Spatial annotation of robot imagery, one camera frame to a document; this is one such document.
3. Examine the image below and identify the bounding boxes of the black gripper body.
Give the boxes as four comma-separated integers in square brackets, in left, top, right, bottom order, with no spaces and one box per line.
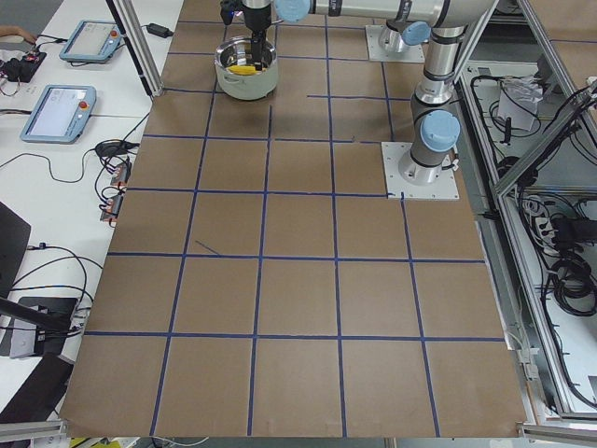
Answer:
[242,0,272,33]

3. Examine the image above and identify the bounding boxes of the pale green cooking pot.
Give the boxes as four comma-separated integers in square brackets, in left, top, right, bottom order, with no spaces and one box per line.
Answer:
[215,36,279,101]

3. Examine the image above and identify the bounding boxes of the yellow corn cob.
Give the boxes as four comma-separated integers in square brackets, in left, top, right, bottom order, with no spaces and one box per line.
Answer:
[227,65,265,76]

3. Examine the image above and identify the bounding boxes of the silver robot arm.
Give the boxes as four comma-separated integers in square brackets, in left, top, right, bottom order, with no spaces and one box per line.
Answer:
[220,0,495,187]
[378,20,431,53]

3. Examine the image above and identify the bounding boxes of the black power adapter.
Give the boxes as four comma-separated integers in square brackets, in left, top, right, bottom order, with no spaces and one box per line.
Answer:
[146,22,174,38]

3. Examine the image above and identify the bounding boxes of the far teach pendant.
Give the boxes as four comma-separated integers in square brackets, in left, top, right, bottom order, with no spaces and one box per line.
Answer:
[59,20,122,63]

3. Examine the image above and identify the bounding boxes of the teach pendant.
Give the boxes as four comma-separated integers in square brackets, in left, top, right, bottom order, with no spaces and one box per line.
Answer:
[59,20,122,63]
[20,85,97,144]

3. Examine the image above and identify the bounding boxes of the near teach pendant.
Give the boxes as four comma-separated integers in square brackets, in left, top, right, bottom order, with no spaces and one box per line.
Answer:
[20,85,97,144]

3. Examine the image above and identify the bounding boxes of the grey usb hub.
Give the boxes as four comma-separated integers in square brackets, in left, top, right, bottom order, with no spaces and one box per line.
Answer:
[95,159,132,227]

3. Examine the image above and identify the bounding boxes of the black monitor stand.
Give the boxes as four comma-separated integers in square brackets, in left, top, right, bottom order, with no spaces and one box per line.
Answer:
[1,297,77,358]

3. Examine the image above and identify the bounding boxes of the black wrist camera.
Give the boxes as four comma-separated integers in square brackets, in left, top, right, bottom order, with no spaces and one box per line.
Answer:
[220,0,243,26]

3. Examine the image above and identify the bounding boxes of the aluminium frame post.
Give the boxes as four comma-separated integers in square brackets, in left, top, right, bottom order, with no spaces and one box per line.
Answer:
[105,0,164,98]

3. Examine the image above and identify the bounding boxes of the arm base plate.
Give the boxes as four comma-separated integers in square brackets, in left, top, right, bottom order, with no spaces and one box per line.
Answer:
[365,22,430,63]
[382,142,460,201]

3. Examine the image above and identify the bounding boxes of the aluminium side frame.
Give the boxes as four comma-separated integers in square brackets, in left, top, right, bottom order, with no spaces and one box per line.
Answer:
[458,1,596,447]

